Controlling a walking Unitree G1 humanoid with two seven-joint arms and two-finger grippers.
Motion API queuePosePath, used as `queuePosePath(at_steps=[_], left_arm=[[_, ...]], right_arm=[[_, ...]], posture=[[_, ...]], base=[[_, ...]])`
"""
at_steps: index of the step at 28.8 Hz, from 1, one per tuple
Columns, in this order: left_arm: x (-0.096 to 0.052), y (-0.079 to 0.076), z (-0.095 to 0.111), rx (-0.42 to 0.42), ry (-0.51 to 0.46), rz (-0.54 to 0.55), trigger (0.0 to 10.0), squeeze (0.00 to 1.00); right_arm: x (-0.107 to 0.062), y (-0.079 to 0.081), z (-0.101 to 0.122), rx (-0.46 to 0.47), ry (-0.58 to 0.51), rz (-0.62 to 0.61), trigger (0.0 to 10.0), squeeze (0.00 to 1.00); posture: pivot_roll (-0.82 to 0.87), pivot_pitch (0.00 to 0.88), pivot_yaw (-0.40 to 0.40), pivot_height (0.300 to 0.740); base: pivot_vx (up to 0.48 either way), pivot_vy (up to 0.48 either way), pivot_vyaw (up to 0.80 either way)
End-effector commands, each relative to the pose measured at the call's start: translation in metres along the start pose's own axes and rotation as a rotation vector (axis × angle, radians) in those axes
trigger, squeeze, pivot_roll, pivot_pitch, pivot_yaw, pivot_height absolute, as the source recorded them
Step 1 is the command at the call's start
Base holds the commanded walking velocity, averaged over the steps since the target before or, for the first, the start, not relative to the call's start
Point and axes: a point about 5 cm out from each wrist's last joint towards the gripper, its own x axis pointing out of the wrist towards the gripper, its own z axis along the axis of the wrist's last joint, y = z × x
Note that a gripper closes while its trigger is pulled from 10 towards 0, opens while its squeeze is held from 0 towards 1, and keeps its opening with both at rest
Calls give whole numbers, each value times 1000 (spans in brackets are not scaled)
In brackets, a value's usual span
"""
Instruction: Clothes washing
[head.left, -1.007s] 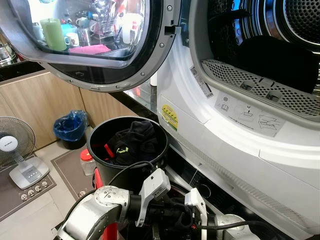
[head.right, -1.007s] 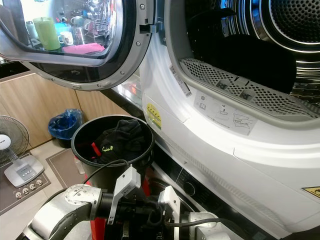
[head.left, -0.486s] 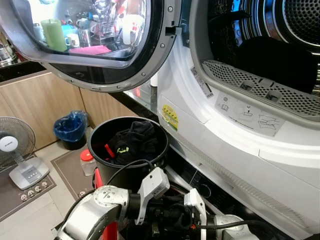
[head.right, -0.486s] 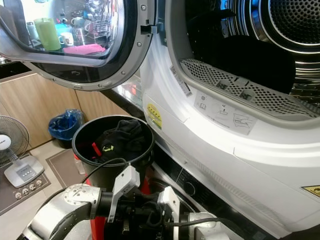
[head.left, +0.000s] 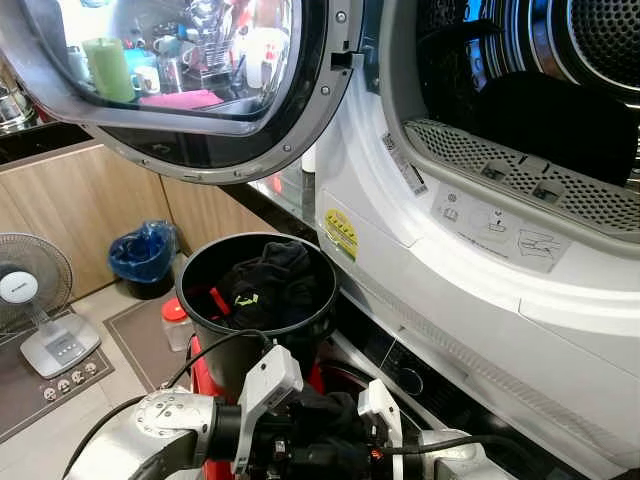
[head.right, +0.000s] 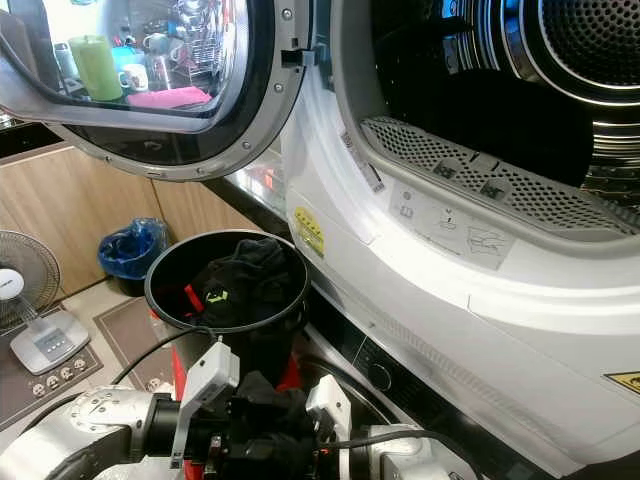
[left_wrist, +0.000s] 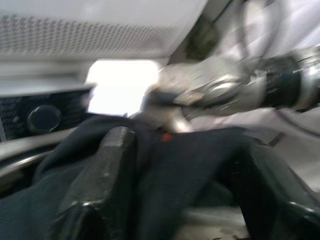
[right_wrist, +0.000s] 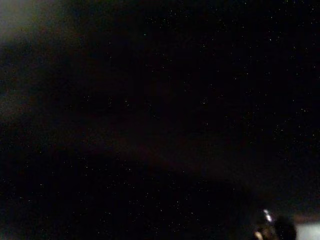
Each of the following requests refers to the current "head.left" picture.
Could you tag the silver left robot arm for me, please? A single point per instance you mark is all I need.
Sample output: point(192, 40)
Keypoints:
point(150, 430)

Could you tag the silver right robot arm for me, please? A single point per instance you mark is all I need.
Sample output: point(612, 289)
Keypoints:
point(450, 462)

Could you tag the clear jar with red lid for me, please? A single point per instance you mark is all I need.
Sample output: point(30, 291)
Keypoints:
point(176, 325)

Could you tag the black garment with green logo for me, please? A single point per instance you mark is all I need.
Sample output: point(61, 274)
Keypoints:
point(270, 280)

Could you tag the small brown floor mat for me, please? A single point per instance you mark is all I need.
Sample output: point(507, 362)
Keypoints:
point(140, 340)

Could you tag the white tumble dryer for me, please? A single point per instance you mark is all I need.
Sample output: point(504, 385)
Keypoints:
point(480, 300)

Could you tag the black plastic bucket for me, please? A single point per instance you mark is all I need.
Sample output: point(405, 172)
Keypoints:
point(200, 265)

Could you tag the yellow round sticker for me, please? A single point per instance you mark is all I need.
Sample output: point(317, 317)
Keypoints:
point(340, 235)

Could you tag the blue lined trash bin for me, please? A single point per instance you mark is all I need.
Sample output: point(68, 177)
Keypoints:
point(140, 255)

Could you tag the large dark floor mat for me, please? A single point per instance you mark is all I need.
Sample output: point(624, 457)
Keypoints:
point(20, 400)

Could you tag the grey instruction label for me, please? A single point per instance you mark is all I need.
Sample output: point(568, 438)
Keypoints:
point(500, 230)

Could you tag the round glass dryer door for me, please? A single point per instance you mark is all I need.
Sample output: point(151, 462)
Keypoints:
point(250, 150)

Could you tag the white standing fan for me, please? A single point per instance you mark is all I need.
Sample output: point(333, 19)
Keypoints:
point(30, 270)

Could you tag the white barcode label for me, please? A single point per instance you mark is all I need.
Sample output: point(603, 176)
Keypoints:
point(405, 165)

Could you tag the wooden base cabinet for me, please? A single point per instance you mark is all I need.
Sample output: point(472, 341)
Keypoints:
point(90, 200)

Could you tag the pink cloth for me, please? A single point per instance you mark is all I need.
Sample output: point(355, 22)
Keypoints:
point(180, 99)

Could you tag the white mug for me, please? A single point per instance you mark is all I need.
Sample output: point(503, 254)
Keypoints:
point(145, 80)

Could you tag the black laundry pile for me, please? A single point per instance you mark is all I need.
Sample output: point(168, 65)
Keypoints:
point(560, 120)

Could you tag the green pillar candle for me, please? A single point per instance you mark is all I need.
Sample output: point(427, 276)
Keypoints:
point(108, 70)

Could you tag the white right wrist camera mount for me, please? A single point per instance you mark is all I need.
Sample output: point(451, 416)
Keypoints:
point(380, 405)

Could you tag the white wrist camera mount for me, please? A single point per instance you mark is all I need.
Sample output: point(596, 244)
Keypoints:
point(270, 385)
point(380, 405)

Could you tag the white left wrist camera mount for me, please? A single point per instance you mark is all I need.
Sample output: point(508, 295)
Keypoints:
point(270, 385)

